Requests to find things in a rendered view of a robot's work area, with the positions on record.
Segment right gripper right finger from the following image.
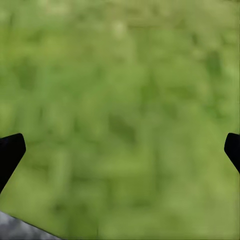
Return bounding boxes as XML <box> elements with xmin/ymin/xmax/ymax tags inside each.
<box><xmin>224</xmin><ymin>132</ymin><xmax>240</xmax><ymax>172</ymax></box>

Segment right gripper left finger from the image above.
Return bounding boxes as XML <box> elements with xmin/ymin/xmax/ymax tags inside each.
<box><xmin>0</xmin><ymin>133</ymin><xmax>26</xmax><ymax>193</ymax></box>

